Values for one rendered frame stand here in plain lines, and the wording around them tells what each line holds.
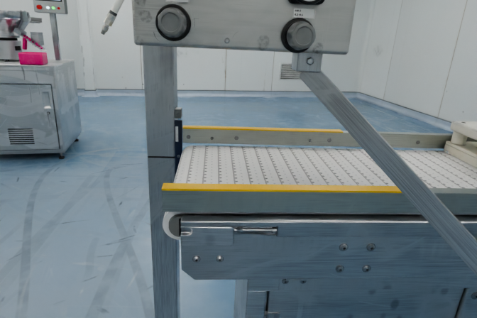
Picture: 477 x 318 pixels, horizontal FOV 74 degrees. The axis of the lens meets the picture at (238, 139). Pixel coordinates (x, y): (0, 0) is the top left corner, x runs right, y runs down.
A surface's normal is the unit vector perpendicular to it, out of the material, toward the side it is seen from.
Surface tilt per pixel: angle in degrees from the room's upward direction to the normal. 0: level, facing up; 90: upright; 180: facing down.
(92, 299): 0
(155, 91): 90
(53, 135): 90
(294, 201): 90
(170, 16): 90
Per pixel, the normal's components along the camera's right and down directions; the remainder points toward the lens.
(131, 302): 0.05, -0.95
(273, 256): 0.07, 0.32
